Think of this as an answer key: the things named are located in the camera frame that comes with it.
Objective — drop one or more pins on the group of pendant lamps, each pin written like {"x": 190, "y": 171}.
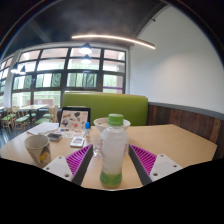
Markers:
{"x": 85, "y": 49}

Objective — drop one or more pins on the green upholstered bench backrest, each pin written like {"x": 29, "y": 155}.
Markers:
{"x": 100, "y": 105}

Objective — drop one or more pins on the sticker-covered laptop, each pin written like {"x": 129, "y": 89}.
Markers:
{"x": 74, "y": 119}

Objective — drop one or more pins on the white bowl of food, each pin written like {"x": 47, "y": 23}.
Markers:
{"x": 100, "y": 126}

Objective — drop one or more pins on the group of green-seated wooden chairs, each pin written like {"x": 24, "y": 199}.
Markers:
{"x": 20, "y": 118}

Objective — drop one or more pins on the small white handheld device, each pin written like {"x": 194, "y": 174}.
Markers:
{"x": 77, "y": 142}

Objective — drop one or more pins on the small clear glass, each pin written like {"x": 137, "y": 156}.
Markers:
{"x": 96, "y": 146}

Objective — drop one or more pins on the long curved ceiling light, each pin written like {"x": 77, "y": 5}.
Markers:
{"x": 113, "y": 38}

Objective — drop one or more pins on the small blue-capped bottle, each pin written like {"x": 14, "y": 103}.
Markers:
{"x": 87, "y": 129}

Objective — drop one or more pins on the large black-framed window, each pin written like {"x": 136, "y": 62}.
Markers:
{"x": 63, "y": 71}

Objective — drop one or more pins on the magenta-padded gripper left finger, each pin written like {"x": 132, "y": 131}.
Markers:
{"x": 60, "y": 166}

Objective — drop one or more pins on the light wooden dining table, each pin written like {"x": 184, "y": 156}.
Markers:
{"x": 31, "y": 107}

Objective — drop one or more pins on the colourful sticker sheet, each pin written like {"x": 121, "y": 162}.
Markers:
{"x": 68, "y": 132}

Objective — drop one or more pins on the clear green-capped drink bottle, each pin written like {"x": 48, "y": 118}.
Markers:
{"x": 114, "y": 150}

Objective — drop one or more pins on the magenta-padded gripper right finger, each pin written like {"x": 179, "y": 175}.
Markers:
{"x": 163, "y": 166}

